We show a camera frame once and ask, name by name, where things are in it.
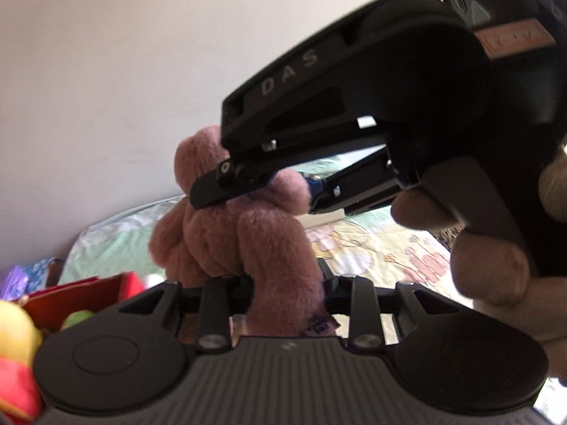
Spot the mauve teddy bear plush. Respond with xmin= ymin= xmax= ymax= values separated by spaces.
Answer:
xmin=148 ymin=125 xmax=326 ymax=337

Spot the purple tissue pack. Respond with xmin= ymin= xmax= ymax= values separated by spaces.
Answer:
xmin=0 ymin=265 xmax=29 ymax=301

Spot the yellow tiger plush toy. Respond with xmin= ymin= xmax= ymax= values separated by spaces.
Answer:
xmin=1 ymin=300 xmax=42 ymax=424

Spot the white blue power strip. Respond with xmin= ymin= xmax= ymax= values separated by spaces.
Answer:
xmin=294 ymin=157 xmax=346 ymax=229

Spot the red cardboard box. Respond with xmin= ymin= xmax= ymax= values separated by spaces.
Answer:
xmin=23 ymin=272 xmax=145 ymax=333

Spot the person right hand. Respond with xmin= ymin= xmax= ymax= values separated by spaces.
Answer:
xmin=390 ymin=150 xmax=566 ymax=387

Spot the blue patterned cloth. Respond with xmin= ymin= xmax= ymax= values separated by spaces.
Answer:
xmin=22 ymin=258 xmax=64 ymax=295

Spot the green avocado plush toy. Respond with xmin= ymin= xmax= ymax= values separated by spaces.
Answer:
xmin=60 ymin=310 xmax=95 ymax=331

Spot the light green bed sheet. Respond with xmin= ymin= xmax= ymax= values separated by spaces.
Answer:
xmin=57 ymin=143 xmax=567 ymax=425

